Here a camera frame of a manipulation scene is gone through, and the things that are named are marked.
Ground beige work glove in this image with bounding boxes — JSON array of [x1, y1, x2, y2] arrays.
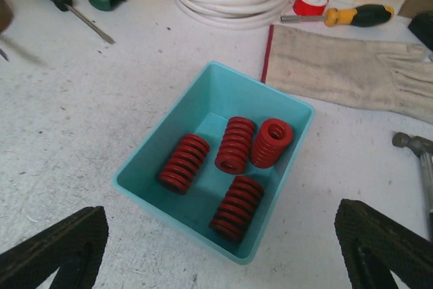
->
[[263, 25, 432, 123]]

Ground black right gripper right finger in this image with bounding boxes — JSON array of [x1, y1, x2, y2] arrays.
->
[[334, 199, 432, 288]]

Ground claw hammer steel handle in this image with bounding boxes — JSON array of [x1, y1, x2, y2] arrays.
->
[[392, 132, 432, 240]]

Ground red white tape roll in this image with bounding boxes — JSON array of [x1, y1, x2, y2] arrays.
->
[[293, 0, 329, 16]]

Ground black rectangular case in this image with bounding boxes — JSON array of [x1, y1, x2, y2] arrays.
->
[[408, 11, 433, 51]]

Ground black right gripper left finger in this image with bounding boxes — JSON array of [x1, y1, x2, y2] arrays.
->
[[1, 206, 108, 288]]

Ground yellow black nut driver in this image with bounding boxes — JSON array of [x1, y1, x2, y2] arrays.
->
[[280, 4, 394, 28]]

